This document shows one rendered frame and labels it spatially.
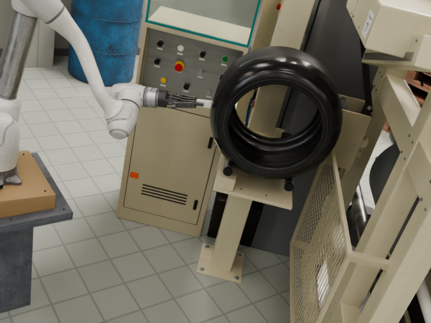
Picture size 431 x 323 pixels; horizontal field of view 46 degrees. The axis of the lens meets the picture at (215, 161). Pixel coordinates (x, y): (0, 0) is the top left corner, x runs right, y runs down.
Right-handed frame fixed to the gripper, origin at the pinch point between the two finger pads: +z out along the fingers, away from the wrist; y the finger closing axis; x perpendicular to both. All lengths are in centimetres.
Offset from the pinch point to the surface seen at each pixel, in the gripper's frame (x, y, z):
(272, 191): 40, -2, 35
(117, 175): 106, 97, -70
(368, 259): 26, -59, 68
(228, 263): 111, 26, 18
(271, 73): -21.0, -11.4, 27.1
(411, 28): -50, -36, 69
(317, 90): -16.3, -11.4, 45.8
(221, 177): 30.2, -10.5, 11.2
